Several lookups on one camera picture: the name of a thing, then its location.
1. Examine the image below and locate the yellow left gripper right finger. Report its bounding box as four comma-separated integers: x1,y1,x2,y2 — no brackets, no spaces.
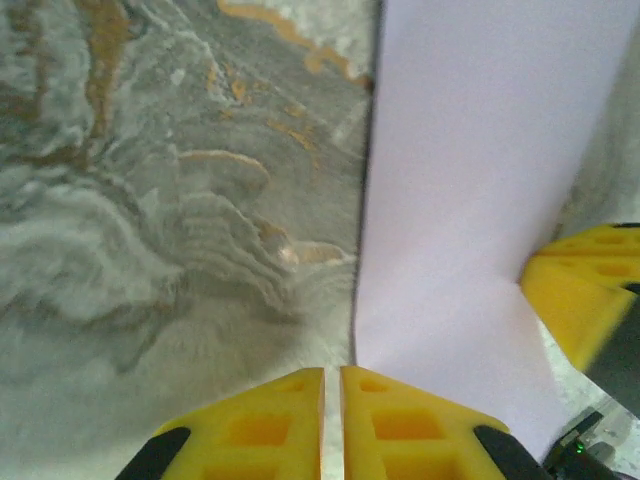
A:
339,364,551,480

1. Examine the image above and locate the purple paper sheet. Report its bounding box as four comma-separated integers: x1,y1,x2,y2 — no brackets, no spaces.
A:
349,0,640,464

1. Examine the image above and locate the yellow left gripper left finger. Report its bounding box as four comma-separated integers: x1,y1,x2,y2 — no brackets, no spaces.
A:
117,367,326,480

